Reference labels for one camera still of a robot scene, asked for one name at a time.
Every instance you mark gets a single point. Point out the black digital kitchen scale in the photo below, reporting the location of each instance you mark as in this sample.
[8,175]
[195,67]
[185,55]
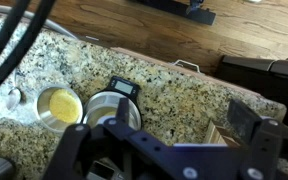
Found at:
[122,87]

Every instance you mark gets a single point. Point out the small stainless steel bowl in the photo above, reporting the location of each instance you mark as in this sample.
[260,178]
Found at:
[43,106]
[99,103]

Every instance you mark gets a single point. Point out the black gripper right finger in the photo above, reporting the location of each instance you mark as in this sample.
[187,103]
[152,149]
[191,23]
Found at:
[270,150]

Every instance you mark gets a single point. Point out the black stand base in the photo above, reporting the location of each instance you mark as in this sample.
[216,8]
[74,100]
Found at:
[197,15]

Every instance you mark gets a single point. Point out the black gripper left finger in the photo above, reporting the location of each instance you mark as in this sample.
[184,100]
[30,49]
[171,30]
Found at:
[80,146]

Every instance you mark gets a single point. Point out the yellow grain contents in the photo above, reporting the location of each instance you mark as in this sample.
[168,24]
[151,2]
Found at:
[64,106]

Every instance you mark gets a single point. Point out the metal spoon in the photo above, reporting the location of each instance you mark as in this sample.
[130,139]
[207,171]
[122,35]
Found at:
[13,99]

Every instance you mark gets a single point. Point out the dark inlaid wooden cutting board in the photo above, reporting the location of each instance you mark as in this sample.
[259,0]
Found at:
[215,135]

